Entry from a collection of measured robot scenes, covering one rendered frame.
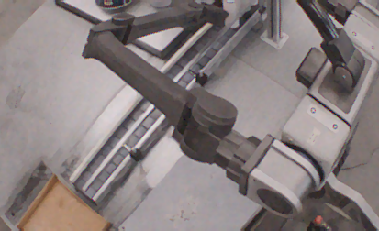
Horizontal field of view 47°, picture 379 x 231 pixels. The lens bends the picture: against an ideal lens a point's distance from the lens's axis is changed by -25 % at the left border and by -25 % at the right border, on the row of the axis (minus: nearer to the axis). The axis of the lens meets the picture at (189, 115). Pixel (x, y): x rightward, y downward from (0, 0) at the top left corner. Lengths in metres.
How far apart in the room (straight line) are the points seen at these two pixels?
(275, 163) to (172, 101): 0.24
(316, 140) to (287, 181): 0.09
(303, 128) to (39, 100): 1.19
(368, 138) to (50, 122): 1.70
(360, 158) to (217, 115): 1.77
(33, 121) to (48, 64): 0.26
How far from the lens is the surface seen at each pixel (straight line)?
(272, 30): 1.90
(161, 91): 1.07
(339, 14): 1.23
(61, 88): 1.92
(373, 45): 1.11
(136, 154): 1.56
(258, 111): 1.76
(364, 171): 2.66
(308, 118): 0.96
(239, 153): 0.96
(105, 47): 1.18
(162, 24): 1.44
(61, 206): 1.70
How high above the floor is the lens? 2.36
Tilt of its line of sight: 60 degrees down
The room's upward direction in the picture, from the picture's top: 8 degrees counter-clockwise
